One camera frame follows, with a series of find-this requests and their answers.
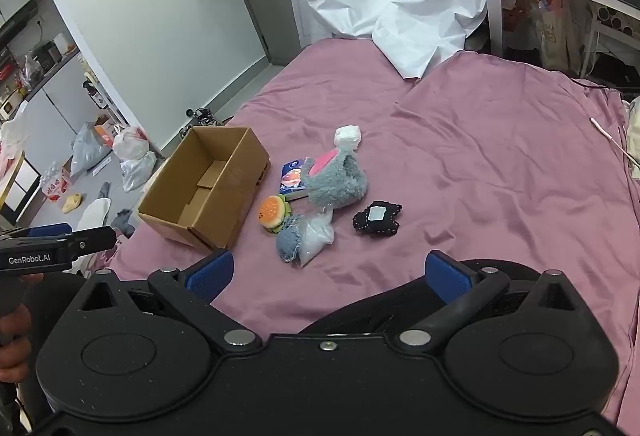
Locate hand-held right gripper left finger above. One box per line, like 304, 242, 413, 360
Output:
75, 250, 263, 352

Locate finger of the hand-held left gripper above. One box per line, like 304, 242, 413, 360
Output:
26, 223, 74, 237
65, 226, 117, 263

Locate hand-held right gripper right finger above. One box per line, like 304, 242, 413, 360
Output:
395, 250, 581, 352

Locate blue-grey knitted cloth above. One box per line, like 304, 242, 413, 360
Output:
276, 214, 307, 263

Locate burger plush toy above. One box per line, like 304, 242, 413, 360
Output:
257, 194, 292, 233

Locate brown cardboard box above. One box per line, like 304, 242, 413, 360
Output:
137, 126, 272, 251

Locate black pad with white patch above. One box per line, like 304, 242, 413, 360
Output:
352, 200, 403, 235

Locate clear plastic bag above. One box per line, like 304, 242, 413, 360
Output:
296, 211, 335, 267

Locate grey plush toy pink ears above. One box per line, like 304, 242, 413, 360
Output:
301, 147, 368, 209

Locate person's left hand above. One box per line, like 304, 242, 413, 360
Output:
0, 274, 33, 383

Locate white slipper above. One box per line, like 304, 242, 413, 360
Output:
76, 197, 114, 231

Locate grey sock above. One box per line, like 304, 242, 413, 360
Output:
110, 210, 137, 237

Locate grey plastic bag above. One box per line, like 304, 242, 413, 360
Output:
70, 122, 114, 177

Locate white plastic bag red print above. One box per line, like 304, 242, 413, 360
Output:
112, 125, 151, 161

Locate blue planet print tissue pack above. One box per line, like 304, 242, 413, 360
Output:
278, 158, 312, 201

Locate black bottle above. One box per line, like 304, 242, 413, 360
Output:
82, 80, 109, 111

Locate white pillow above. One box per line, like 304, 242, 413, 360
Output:
625, 96, 640, 181

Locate white cable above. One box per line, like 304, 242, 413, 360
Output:
590, 118, 640, 169

